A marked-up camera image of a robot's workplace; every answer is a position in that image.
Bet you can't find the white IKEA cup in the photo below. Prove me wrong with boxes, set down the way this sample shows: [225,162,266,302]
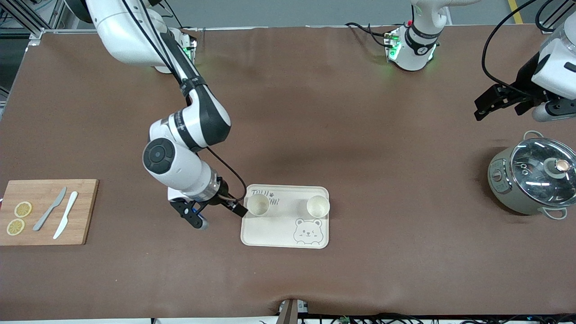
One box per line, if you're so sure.
[306,195,330,218]
[247,193,270,216]

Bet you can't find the cream bear print tray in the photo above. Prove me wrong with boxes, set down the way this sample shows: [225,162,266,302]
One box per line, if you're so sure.
[240,184,330,249]

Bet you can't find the grey electric cooking pot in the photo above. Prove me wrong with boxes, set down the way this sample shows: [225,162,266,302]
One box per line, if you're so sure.
[487,130,576,221]

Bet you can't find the glass pot lid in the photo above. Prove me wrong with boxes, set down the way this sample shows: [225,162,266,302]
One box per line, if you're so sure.
[510,137,576,207]

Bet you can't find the brown table cover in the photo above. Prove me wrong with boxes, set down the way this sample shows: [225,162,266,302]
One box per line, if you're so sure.
[0,25,576,321]

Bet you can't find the white plastic knife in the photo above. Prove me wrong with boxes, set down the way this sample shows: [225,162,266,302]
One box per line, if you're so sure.
[53,191,79,240]

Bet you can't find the grey plastic knife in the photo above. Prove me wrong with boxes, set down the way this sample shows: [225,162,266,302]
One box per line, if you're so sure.
[33,187,68,232]

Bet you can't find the bamboo cutting board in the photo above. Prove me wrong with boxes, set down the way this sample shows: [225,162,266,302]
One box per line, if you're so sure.
[0,179,99,246]

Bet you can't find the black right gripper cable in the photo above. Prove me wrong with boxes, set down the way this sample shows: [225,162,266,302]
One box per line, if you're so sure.
[121,0,248,202]

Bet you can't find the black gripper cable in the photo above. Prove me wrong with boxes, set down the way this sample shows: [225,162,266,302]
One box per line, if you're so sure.
[481,0,567,97]
[121,0,248,202]

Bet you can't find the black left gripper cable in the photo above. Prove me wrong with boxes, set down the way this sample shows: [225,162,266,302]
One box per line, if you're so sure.
[481,0,567,97]

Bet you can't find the aluminium frame profile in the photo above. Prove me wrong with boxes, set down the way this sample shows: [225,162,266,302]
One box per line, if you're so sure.
[539,0,576,35]
[0,0,63,40]

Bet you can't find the grey metal table bracket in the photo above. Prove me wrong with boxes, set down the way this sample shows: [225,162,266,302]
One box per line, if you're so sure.
[278,298,309,324]

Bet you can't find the black arm base cable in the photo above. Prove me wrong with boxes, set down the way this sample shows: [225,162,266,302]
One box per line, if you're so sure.
[346,22,405,48]

